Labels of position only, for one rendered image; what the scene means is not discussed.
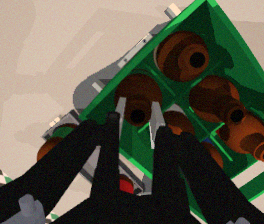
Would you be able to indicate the green crate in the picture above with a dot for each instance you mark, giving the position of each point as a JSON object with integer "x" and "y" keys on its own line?
{"x": 229, "y": 57}

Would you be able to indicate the dark grey tray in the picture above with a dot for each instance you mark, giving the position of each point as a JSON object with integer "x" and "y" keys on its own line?
{"x": 88, "y": 170}

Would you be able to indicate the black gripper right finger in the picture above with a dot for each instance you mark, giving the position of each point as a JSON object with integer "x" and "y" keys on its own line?
{"x": 219, "y": 199}

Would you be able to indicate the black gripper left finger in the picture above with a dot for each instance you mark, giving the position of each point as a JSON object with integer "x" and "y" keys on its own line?
{"x": 23, "y": 199}

